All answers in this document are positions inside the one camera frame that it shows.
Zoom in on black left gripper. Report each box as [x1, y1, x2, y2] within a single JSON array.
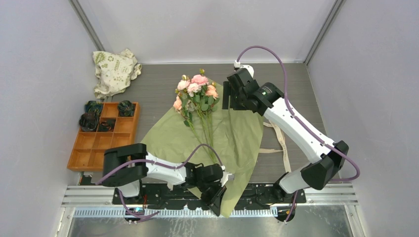
[[198, 180, 227, 216]]

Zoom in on pink flower bouquet orange paper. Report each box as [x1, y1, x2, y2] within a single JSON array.
[[173, 69, 220, 147]]

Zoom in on green wrapping paper sheet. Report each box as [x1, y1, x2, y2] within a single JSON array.
[[141, 83, 263, 217]]

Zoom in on beige satin ribbon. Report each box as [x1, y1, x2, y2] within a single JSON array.
[[167, 120, 292, 191]]

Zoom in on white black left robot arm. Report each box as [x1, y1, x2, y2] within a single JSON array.
[[96, 143, 234, 216]]

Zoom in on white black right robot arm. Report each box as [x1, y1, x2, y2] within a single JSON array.
[[222, 65, 349, 203]]

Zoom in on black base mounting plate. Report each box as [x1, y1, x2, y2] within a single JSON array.
[[123, 183, 306, 221]]

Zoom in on dark rolled fabric middle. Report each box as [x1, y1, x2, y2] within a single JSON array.
[[97, 119, 116, 132]]

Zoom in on orange compartment tray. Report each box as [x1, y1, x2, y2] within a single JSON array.
[[67, 102, 140, 172]]

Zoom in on crumpled printed cloth bag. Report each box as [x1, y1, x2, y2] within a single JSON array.
[[92, 48, 142, 99]]

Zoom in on dark rolled fabric top left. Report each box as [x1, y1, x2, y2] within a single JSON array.
[[84, 101, 103, 115]]

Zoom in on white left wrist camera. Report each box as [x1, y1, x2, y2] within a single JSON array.
[[220, 165, 234, 187]]

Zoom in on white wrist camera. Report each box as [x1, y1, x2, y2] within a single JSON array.
[[233, 61, 254, 78], [220, 165, 234, 187]]

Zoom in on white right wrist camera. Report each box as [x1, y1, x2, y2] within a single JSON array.
[[233, 61, 254, 78]]

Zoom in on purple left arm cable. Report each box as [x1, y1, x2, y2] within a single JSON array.
[[95, 143, 226, 224]]

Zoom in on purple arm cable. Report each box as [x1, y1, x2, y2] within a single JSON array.
[[234, 45, 361, 224], [95, 143, 226, 224]]

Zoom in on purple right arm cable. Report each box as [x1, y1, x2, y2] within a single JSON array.
[[234, 45, 361, 224]]

